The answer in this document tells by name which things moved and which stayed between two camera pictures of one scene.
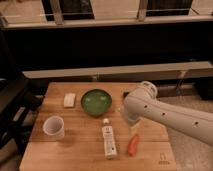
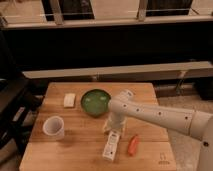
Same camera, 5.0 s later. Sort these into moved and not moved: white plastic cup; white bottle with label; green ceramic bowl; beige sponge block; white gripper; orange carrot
Moved: white bottle with label; white gripper
Not moved: green ceramic bowl; white plastic cup; beige sponge block; orange carrot
